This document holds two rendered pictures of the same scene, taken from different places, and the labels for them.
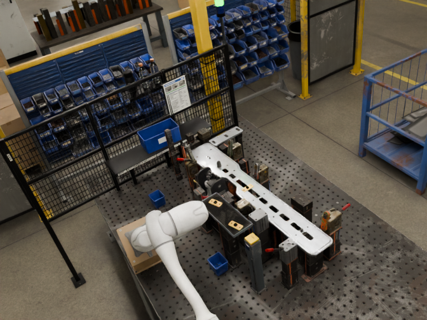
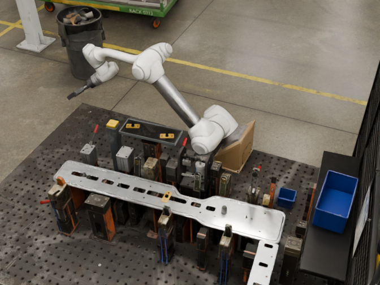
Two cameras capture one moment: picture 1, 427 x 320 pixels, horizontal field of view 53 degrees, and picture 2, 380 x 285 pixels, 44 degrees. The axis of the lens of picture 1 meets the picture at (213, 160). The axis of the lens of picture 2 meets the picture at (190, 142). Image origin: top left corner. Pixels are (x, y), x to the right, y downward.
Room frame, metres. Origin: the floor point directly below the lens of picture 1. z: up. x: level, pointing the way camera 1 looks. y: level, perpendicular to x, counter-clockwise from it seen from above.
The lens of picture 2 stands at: (3.64, -1.29, 2.99)
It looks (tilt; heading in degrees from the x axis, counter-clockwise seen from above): 41 degrees down; 138
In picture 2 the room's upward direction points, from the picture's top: 1 degrees counter-clockwise
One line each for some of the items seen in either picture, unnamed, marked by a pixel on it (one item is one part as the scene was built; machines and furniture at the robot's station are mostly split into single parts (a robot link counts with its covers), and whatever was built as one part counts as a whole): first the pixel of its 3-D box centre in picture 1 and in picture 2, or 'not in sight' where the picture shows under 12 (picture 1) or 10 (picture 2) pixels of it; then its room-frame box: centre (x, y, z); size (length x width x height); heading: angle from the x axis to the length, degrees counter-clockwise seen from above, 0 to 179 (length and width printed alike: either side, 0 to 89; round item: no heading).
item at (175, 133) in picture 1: (159, 135); (335, 201); (2.91, 0.39, 1.10); 0.30 x 0.17 x 0.13; 113
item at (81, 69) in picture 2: not in sight; (83, 44); (-0.66, 0.97, 0.36); 0.54 x 0.50 x 0.73; 114
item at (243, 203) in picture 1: (245, 223); (152, 185); (1.99, -0.13, 0.89); 0.13 x 0.11 x 0.38; 118
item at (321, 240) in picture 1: (250, 189); (163, 197); (2.19, -0.21, 1.00); 1.38 x 0.22 x 0.02; 28
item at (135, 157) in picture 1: (159, 144); (332, 208); (2.90, 0.40, 1.01); 0.90 x 0.22 x 0.03; 118
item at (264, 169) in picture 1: (262, 185); (166, 237); (2.34, -0.32, 0.87); 0.12 x 0.09 x 0.35; 118
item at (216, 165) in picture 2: not in sight; (215, 190); (2.30, 0.10, 0.91); 0.07 x 0.05 x 0.42; 118
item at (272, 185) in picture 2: (187, 166); (270, 207); (2.63, 0.21, 0.95); 0.03 x 0.01 x 0.50; 28
